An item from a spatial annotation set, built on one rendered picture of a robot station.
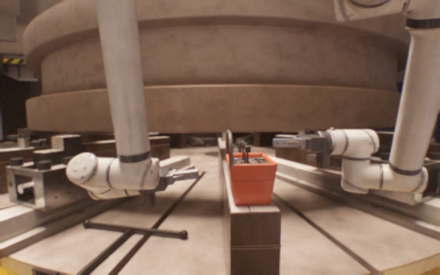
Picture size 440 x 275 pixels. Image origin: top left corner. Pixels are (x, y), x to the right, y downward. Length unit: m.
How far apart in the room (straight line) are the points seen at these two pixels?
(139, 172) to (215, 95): 0.78
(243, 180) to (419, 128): 0.50
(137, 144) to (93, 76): 1.30
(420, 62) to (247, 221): 0.58
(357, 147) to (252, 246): 0.48
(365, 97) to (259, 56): 0.77
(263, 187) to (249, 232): 0.13
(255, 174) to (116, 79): 0.43
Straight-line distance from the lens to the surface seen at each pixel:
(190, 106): 1.30
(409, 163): 0.86
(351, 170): 0.88
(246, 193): 0.65
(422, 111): 0.77
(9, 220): 1.54
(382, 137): 1.75
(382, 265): 1.26
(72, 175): 0.70
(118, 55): 0.58
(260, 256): 0.70
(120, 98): 0.58
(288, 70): 1.56
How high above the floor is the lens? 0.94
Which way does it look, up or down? 5 degrees down
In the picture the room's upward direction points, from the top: 1 degrees counter-clockwise
